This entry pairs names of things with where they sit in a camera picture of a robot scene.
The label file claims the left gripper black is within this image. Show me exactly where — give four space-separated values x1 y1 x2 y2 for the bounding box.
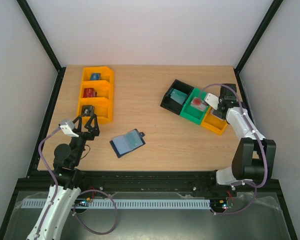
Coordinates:
70 114 100 166

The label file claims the blue leather card holder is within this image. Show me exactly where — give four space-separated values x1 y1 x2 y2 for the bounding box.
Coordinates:
109 128 146 158

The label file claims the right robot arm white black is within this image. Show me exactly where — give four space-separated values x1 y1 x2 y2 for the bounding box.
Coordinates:
208 84 276 196

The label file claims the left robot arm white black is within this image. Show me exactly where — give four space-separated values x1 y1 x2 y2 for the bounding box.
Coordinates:
26 113 100 240

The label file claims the dark card in yellow bin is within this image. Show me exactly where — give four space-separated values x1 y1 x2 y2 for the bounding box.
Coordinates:
81 105 95 117

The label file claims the red card in green bin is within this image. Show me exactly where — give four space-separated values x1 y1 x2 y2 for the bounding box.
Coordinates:
190 97 209 112

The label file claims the red card in yellow bin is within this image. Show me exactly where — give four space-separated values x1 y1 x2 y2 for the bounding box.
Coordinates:
82 88 97 98

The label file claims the blue card in yellow bin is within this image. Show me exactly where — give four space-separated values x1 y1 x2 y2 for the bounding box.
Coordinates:
90 72 101 81

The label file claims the yellow bin right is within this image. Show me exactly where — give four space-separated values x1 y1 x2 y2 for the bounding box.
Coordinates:
200 111 228 136

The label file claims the yellow bin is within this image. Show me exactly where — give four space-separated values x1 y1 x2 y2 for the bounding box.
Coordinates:
200 111 228 136
79 80 114 100
77 97 114 124
81 66 115 83

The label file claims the yellow bin near left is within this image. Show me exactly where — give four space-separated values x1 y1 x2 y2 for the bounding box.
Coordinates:
77 97 114 124

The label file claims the yellow bin middle left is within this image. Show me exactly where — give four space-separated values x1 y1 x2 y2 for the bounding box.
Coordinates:
79 80 114 100

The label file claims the yellow bin far left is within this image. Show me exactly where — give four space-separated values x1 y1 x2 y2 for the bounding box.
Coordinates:
81 66 115 83

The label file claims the black bin right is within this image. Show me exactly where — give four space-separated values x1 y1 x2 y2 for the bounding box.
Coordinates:
160 79 194 115

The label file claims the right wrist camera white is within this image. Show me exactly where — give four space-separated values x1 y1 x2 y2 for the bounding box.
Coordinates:
203 93 219 110

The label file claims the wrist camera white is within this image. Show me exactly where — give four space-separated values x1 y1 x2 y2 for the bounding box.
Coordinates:
58 118 79 138
203 93 219 110

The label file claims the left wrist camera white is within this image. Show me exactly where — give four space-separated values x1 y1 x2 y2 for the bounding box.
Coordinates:
58 118 79 138

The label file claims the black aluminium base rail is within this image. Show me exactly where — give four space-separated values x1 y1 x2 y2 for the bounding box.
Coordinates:
13 171 283 198

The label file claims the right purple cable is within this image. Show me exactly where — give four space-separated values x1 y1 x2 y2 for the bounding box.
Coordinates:
199 83 270 216

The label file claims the slotted grey cable duct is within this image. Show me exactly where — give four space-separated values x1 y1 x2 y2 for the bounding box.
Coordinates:
21 198 211 210

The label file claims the right black frame post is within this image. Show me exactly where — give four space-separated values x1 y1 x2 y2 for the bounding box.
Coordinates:
234 0 285 73

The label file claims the black frame post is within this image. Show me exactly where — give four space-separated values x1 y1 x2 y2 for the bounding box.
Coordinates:
234 0 285 73
16 0 66 73

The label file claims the left black frame post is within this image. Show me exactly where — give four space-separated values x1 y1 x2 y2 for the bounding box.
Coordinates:
16 0 66 73

